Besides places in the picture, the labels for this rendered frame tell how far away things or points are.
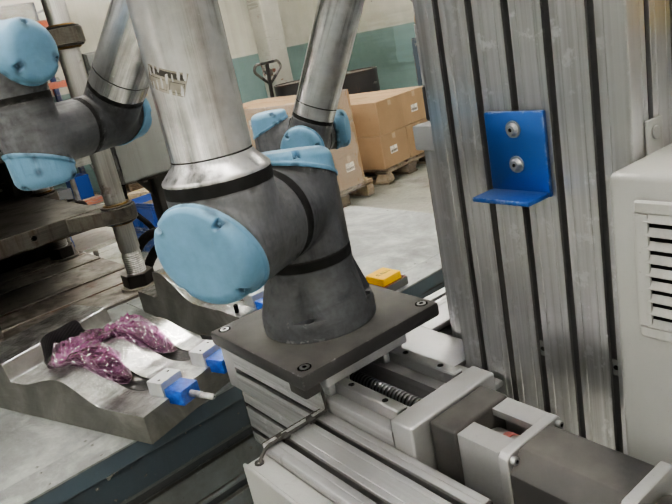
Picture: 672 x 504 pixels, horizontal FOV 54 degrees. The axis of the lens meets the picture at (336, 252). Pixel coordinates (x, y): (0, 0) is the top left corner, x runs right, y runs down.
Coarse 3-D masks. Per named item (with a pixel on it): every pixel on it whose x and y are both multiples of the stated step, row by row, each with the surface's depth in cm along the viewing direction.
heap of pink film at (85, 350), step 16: (128, 320) 134; (144, 320) 136; (80, 336) 139; (96, 336) 137; (112, 336) 136; (128, 336) 132; (144, 336) 131; (160, 336) 132; (64, 352) 131; (80, 352) 125; (96, 352) 125; (112, 352) 125; (160, 352) 130; (96, 368) 122; (112, 368) 123; (128, 368) 125
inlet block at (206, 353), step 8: (200, 344) 126; (208, 344) 125; (192, 352) 123; (200, 352) 123; (208, 352) 123; (216, 352) 124; (192, 360) 124; (200, 360) 123; (208, 360) 122; (216, 360) 121; (216, 368) 122; (224, 368) 121
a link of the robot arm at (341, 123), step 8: (336, 112) 128; (344, 112) 128; (336, 120) 127; (344, 120) 127; (336, 128) 126; (344, 128) 127; (336, 136) 127; (344, 136) 127; (336, 144) 129; (344, 144) 129
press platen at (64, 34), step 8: (56, 24) 174; (64, 24) 174; (72, 24) 175; (56, 32) 173; (64, 32) 173; (72, 32) 174; (80, 32) 177; (56, 40) 173; (64, 40) 174; (72, 40) 175; (80, 40) 176; (64, 48) 175
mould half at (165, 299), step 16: (160, 272) 157; (144, 288) 172; (160, 288) 159; (176, 288) 152; (144, 304) 171; (160, 304) 163; (176, 304) 155; (192, 304) 148; (208, 304) 145; (224, 304) 142; (240, 304) 140; (176, 320) 159; (192, 320) 151; (208, 320) 145; (224, 320) 139
